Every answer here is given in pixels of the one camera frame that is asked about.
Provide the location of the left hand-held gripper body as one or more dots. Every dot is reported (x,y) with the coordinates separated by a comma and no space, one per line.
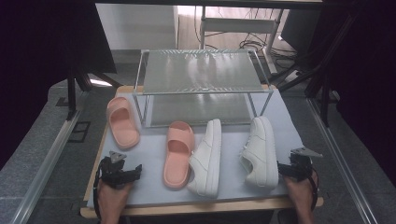
(113,174)

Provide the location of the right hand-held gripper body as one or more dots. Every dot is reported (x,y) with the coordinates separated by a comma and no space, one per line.
(300,166)

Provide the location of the white sneaker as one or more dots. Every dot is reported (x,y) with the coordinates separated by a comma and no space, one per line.
(207,161)
(261,152)

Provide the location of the pink slipper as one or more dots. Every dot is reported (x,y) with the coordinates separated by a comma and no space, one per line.
(178,155)
(123,123)

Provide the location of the grey metal shoe rack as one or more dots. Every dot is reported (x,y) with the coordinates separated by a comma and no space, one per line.
(199,71)

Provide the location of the black metal stand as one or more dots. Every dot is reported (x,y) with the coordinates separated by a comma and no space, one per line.
(71,96)
(325,93)

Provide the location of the white power strip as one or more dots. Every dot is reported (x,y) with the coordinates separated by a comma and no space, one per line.
(294,76)

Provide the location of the white cabinet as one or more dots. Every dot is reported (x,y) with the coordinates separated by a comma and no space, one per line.
(137,26)

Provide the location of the aluminium rail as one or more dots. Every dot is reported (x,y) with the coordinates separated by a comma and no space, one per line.
(342,161)
(46,165)

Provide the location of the black floor bracket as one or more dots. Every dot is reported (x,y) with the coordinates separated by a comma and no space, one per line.
(79,132)

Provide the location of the white metal desk frame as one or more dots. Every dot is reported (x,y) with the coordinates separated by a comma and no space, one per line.
(239,25)

